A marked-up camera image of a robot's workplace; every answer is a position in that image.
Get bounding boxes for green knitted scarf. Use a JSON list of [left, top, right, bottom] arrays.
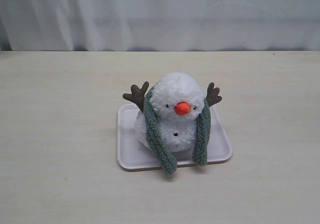
[[136, 83, 215, 175]]

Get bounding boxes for white plush snowman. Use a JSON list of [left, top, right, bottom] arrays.
[[122, 72, 223, 153]]

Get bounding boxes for white rectangular plastic tray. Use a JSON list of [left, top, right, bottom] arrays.
[[117, 104, 233, 171]]

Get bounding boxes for white backdrop curtain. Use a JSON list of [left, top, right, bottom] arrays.
[[0, 0, 320, 51]]

